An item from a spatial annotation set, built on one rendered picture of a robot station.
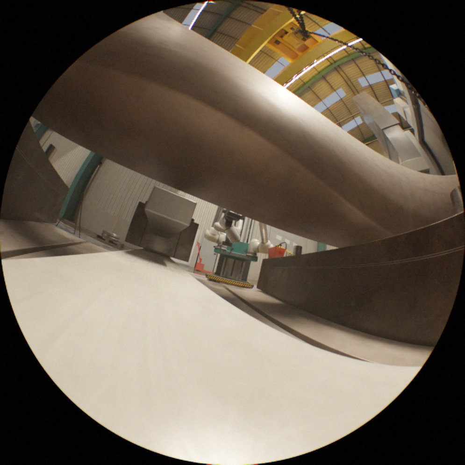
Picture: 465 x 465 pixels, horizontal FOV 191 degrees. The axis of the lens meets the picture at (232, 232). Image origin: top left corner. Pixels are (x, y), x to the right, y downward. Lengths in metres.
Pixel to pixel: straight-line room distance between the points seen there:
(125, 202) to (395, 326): 8.34
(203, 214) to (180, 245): 7.19
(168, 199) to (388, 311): 0.73
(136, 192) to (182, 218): 7.82
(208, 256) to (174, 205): 7.45
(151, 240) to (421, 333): 1.14
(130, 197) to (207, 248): 5.07
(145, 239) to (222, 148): 0.53
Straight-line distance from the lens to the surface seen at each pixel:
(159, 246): 0.72
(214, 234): 2.04
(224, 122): 0.42
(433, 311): 0.61
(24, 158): 0.92
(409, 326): 0.62
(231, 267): 2.27
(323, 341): 0.51
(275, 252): 1.51
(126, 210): 7.85
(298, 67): 11.13
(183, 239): 0.73
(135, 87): 0.50
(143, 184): 8.17
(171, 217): 0.25
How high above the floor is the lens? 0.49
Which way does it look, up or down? 14 degrees up
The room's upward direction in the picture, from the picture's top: 14 degrees clockwise
